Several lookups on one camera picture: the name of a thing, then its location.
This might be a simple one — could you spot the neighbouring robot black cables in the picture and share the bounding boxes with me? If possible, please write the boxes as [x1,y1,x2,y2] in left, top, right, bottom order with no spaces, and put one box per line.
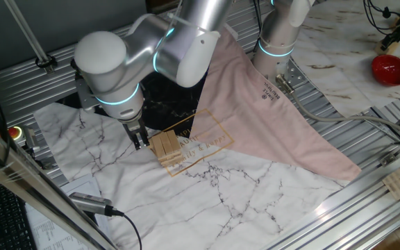
[362,0,400,35]

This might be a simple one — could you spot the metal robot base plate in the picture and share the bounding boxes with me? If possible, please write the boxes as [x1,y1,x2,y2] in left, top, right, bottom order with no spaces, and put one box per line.
[278,60,314,97]

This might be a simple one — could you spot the black camera cable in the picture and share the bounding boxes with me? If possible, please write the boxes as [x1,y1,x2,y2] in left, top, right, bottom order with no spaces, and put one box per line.
[111,207,143,250]

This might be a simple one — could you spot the red emergency stop button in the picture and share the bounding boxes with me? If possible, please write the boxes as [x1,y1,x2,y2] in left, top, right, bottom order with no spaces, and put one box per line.
[8,126,24,143]

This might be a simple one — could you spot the neighbouring robot black gripper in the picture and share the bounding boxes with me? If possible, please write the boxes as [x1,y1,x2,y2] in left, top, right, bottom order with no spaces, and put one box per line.
[380,22,400,49]

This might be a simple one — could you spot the white gold-veined marble sheet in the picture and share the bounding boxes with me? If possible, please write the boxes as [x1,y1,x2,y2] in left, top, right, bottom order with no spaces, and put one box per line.
[288,0,400,119]

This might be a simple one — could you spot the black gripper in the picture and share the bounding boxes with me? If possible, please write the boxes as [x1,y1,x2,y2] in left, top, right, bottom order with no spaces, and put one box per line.
[120,117,151,151]

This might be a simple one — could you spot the aluminium frame bar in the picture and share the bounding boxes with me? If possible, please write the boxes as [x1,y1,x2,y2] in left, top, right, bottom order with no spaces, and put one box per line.
[0,114,119,250]

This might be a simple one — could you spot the red bowl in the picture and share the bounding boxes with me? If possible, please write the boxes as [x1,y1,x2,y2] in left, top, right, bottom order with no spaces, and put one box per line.
[371,54,400,87]

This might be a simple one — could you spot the black looped cable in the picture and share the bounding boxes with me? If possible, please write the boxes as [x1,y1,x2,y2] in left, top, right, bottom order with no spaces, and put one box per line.
[253,0,265,53]

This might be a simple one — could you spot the black clamp ring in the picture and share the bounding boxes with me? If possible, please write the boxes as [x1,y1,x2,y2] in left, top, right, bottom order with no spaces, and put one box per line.
[35,54,58,69]

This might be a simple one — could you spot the silver box camera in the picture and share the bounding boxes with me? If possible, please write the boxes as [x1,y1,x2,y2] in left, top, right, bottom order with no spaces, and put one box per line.
[68,192,115,218]

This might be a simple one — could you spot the stacked wooden jenga blocks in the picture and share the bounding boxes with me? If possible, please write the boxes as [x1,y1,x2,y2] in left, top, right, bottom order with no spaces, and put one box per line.
[150,138,185,169]

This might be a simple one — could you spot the printed paper stack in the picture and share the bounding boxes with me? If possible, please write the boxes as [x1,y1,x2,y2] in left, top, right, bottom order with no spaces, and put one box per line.
[24,173,113,250]

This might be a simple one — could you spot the pink black marble tablecloth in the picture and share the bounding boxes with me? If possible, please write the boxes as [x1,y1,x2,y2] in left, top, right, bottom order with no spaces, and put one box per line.
[33,26,363,250]

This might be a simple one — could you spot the black keyboard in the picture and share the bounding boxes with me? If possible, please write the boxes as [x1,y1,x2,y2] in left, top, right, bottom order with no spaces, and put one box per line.
[0,169,38,250]

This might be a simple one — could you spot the grey metal box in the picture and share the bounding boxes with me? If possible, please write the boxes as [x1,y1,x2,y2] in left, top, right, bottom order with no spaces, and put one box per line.
[21,127,42,159]

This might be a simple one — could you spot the grey metal pole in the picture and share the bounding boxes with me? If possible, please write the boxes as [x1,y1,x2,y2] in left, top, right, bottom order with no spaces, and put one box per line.
[3,0,56,75]

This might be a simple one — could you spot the grey cable with metal connector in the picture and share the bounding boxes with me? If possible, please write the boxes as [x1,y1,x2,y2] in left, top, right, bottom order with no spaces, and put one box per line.
[275,74,400,140]

